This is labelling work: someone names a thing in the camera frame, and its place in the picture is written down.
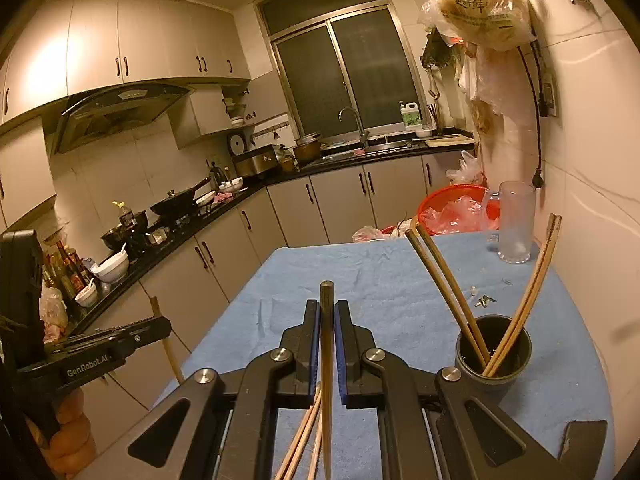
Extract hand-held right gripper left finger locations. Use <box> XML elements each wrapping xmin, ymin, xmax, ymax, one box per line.
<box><xmin>127</xmin><ymin>299</ymin><xmax>322</xmax><ymax>480</ymax></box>

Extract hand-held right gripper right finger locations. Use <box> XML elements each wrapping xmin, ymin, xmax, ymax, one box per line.
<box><xmin>334</xmin><ymin>299</ymin><xmax>576</xmax><ymax>480</ymax></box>

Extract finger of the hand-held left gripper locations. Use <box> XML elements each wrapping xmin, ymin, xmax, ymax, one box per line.
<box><xmin>112</xmin><ymin>316</ymin><xmax>173</xmax><ymax>361</ymax></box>

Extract brown wooden chopstick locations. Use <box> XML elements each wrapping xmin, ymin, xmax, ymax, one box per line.
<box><xmin>150</xmin><ymin>296</ymin><xmax>185</xmax><ymax>387</ymax></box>
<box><xmin>482</xmin><ymin>214</ymin><xmax>556</xmax><ymax>377</ymax></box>
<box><xmin>274</xmin><ymin>382</ymin><xmax>321</xmax><ymax>480</ymax></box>
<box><xmin>405</xmin><ymin>229</ymin><xmax>488</xmax><ymax>363</ymax></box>
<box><xmin>288</xmin><ymin>399</ymin><xmax>322</xmax><ymax>480</ymax></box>
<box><xmin>416</xmin><ymin>223</ymin><xmax>493</xmax><ymax>361</ymax></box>
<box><xmin>306</xmin><ymin>421</ymin><xmax>323</xmax><ymax>480</ymax></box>
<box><xmin>490</xmin><ymin>215</ymin><xmax>563</xmax><ymax>377</ymax></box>

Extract black perforated chopstick holder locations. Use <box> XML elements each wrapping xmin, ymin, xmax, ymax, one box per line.
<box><xmin>454</xmin><ymin>314</ymin><xmax>532</xmax><ymax>393</ymax></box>

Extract person's left hand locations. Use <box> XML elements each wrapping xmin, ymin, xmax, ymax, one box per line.
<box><xmin>25</xmin><ymin>389</ymin><xmax>98</xmax><ymax>479</ymax></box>

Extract pink plastic bag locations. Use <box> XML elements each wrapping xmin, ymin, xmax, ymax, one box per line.
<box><xmin>39</xmin><ymin>282</ymin><xmax>68</xmax><ymax>341</ymax></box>

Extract cluster of condiment bottles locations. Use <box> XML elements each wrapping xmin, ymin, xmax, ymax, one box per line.
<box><xmin>42</xmin><ymin>242</ymin><xmax>93</xmax><ymax>301</ymax></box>

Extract small white bowl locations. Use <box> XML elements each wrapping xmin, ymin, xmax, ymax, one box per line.
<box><xmin>75</xmin><ymin>282</ymin><xmax>100</xmax><ymax>307</ymax></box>

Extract stacked white bowls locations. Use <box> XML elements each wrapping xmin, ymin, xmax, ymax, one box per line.
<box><xmin>92</xmin><ymin>249</ymin><xmax>131</xmax><ymax>283</ymax></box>

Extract blue table cloth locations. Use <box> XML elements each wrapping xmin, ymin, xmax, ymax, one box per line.
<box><xmin>150</xmin><ymin>232</ymin><xmax>616</xmax><ymax>480</ymax></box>

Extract cooking oil bottle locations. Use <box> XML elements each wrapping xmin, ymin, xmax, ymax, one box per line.
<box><xmin>112</xmin><ymin>200</ymin><xmax>136</xmax><ymax>231</ymax></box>

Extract black wok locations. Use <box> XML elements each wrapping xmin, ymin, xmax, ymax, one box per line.
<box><xmin>150</xmin><ymin>176</ymin><xmax>212</xmax><ymax>217</ymax></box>

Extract metal kettle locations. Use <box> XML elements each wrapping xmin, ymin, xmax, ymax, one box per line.
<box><xmin>207</xmin><ymin>160</ymin><xmax>231</xmax><ymax>186</ymax></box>

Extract red plastic basket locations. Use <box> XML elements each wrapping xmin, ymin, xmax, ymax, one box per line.
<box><xmin>416</xmin><ymin>184</ymin><xmax>501</xmax><ymax>236</ymax></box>

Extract black kitchen countertop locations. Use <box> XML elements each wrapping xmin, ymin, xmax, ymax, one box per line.
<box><xmin>65</xmin><ymin>137</ymin><xmax>476</xmax><ymax>336</ymax></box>

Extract silver countertop oven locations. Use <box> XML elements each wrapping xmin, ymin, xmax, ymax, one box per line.
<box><xmin>232</xmin><ymin>144</ymin><xmax>281</xmax><ymax>178</ymax></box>

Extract brown cooking pot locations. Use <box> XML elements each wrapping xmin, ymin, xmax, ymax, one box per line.
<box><xmin>292</xmin><ymin>132</ymin><xmax>323</xmax><ymax>163</ymax></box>

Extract steel sink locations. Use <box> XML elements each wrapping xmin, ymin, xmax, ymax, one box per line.
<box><xmin>322</xmin><ymin>140</ymin><xmax>413</xmax><ymax>158</ymax></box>

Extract range hood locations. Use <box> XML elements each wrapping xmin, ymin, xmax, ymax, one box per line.
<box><xmin>52</xmin><ymin>84</ymin><xmax>193</xmax><ymax>155</ymax></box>

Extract clear glass mug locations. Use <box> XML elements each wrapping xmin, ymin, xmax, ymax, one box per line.
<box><xmin>481</xmin><ymin>180</ymin><xmax>537</xmax><ymax>265</ymax></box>

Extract steel faucet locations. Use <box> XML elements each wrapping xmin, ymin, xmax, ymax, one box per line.
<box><xmin>338</xmin><ymin>106</ymin><xmax>371</xmax><ymax>153</ymax></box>

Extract wooden cutting board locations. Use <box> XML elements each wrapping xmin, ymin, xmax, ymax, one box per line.
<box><xmin>425</xmin><ymin>135</ymin><xmax>473</xmax><ymax>148</ymax></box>

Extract black smartphone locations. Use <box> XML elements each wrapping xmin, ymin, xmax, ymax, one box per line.
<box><xmin>557</xmin><ymin>419</ymin><xmax>609</xmax><ymax>467</ymax></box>

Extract kitchen window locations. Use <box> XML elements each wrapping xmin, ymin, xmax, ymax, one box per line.
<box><xmin>255</xmin><ymin>0</ymin><xmax>426</xmax><ymax>143</ymax></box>

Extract white upper kitchen cabinets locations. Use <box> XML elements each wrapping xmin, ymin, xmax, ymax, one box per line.
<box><xmin>0</xmin><ymin>0</ymin><xmax>251</xmax><ymax>126</ymax></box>

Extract dark hanging bag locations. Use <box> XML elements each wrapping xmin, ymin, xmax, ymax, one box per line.
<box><xmin>420</xmin><ymin>27</ymin><xmax>466</xmax><ymax>71</ymax></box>

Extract hanging bag of flatbreads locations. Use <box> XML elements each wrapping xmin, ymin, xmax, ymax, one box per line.
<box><xmin>417</xmin><ymin>0</ymin><xmax>538</xmax><ymax>52</ymax></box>

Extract white wall cabinet with shelf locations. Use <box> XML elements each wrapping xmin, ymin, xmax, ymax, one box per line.
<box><xmin>170</xmin><ymin>85</ymin><xmax>251</xmax><ymax>148</ymax></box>

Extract black power cable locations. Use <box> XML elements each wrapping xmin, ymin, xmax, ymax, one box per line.
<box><xmin>515</xmin><ymin>45</ymin><xmax>546</xmax><ymax>188</ymax></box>

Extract wall socket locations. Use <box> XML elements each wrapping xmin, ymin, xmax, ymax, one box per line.
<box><xmin>537</xmin><ymin>72</ymin><xmax>558</xmax><ymax>117</ymax></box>

